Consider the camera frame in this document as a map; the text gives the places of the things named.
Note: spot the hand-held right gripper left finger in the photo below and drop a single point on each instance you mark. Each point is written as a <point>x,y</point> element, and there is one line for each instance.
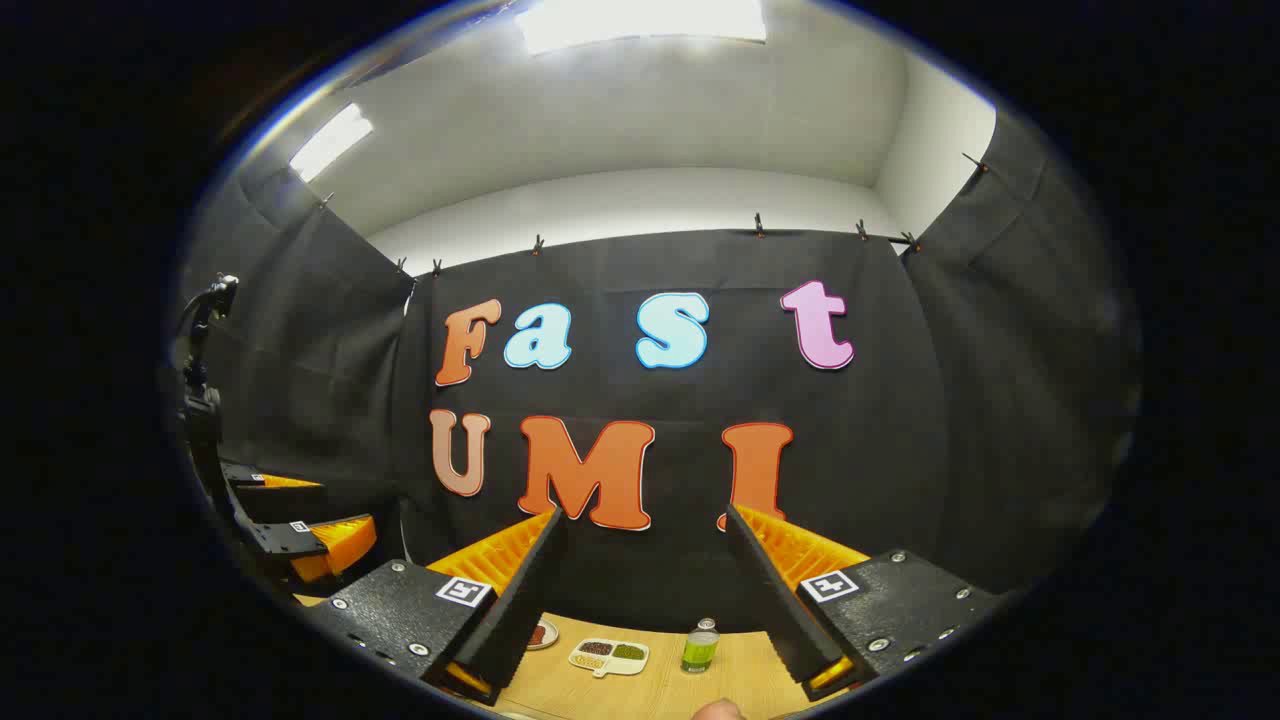
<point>520,600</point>

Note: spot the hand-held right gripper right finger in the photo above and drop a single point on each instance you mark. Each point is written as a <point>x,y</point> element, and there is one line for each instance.
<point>775,600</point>

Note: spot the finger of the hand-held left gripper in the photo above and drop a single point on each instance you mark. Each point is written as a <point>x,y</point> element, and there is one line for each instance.
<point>280,500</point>
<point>320,548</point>

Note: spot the round white plate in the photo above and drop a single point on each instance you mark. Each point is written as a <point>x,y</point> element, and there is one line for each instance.
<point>545,636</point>

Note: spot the green drink bottle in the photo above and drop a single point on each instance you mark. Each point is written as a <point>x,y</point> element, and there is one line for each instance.
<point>700,648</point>

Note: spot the dark red beans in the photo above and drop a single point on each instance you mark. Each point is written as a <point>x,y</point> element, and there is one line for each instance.
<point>595,648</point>

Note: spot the pale yellow beans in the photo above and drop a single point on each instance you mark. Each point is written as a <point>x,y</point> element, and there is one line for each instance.
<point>590,662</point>

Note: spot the white divided dish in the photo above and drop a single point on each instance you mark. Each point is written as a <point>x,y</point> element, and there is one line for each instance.
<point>610,657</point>

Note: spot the green mung beans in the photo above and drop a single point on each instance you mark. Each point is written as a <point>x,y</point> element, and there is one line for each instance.
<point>628,651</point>

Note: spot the black backdrop cloth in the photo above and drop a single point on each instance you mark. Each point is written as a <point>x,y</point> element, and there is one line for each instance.
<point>880,450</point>

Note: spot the small ceiling light panel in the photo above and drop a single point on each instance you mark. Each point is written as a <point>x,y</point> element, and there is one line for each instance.
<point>330,143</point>

